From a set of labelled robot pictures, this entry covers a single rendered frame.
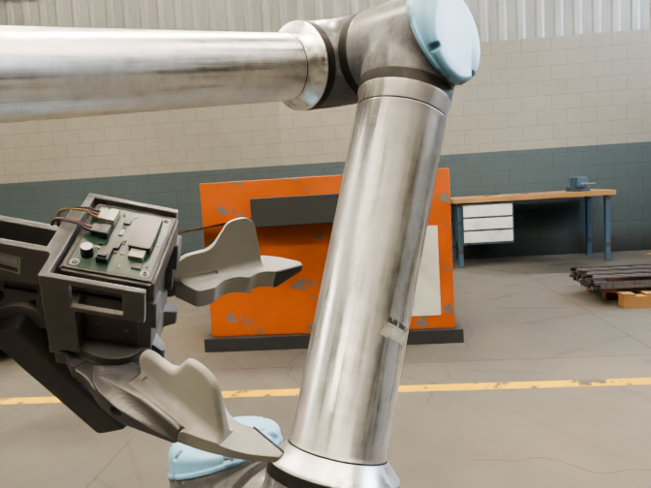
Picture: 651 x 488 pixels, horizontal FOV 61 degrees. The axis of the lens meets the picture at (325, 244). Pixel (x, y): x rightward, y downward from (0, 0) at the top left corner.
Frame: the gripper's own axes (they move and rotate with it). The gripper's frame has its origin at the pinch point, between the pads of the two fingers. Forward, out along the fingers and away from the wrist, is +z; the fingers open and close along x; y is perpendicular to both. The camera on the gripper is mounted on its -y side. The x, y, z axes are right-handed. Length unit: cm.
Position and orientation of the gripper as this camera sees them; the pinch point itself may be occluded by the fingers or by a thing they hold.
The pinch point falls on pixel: (294, 353)
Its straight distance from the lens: 36.7
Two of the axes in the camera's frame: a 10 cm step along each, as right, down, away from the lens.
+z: 9.8, 1.9, 1.1
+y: 2.1, -7.4, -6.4
